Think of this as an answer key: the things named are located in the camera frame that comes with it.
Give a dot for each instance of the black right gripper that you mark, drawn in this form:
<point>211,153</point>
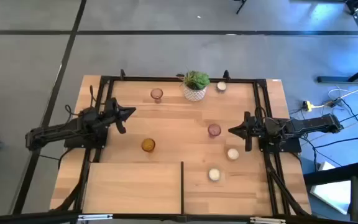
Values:
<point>253,129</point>

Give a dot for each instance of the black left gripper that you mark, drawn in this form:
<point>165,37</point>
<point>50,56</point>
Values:
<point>112,109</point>

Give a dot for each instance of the pink glass candle holder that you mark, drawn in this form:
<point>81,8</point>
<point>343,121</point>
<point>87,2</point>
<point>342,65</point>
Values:
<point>156,92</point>
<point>214,129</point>

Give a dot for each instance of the amber glass candle holder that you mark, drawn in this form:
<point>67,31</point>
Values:
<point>148,145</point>

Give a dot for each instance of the white tealight candle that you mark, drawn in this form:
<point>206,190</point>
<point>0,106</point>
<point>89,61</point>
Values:
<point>221,86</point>

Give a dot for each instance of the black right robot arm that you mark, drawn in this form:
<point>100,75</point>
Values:
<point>306,124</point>

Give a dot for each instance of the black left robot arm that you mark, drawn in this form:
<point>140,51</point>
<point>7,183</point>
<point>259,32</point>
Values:
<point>57,129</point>

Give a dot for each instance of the succulent in white pot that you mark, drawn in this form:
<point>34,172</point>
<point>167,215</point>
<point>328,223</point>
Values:
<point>195,93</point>

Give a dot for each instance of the yellow power plug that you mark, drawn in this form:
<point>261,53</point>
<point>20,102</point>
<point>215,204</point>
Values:
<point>308,106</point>

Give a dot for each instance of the raised wooden board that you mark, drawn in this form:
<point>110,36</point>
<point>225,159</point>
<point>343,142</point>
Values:
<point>132,186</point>

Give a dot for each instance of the black divider strip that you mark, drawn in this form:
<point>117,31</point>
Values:
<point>182,186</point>

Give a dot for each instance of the black power adapter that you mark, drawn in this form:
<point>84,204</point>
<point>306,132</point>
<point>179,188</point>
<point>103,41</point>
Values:
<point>336,102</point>

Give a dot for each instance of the black slanted bar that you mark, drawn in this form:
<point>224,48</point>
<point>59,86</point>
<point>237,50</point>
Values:
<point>334,174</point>

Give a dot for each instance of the dark desk foot bar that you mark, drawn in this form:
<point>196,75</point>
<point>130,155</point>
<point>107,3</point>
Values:
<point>334,79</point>

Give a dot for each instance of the white flat panel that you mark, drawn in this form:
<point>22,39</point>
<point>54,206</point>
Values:
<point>331,194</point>

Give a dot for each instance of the black stand leg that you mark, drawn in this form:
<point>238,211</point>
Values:
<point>242,5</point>

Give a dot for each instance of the black aluminium table frame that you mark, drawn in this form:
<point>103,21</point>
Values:
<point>154,79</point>

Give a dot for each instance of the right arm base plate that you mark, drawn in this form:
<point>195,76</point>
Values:
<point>291,148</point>

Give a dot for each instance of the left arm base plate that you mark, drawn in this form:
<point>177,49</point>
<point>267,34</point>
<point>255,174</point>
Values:
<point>73,143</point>

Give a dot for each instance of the silver aluminium bracket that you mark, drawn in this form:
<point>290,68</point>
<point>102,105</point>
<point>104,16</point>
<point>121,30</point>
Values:
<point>267,220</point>
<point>95,216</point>

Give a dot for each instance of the black frame beam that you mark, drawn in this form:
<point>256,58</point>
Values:
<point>26,217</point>

